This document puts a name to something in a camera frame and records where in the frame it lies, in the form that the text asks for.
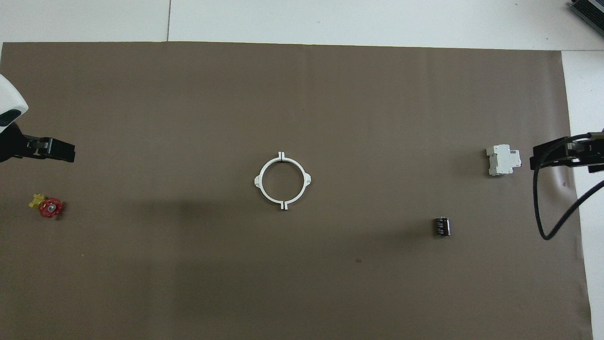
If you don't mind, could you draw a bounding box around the grey ribbed device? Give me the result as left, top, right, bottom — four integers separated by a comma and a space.
569, 0, 604, 24

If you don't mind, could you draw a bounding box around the red yellow valve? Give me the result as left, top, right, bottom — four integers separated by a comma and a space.
29, 193, 64, 219

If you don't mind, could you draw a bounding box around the white circuit breaker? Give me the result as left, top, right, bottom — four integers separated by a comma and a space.
486, 144, 522, 177

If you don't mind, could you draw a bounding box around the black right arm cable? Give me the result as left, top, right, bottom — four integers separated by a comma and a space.
533, 134, 604, 241

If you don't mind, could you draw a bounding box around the brown paper mat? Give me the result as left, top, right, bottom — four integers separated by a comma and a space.
0, 42, 594, 340

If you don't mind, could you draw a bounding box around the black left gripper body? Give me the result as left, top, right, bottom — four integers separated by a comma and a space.
0, 124, 50, 163

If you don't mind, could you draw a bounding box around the white half pipe clamp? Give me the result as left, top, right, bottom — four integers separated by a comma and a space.
281, 151, 312, 211
255, 151, 284, 211

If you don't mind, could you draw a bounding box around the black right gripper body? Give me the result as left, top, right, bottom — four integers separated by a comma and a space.
572, 130, 604, 173

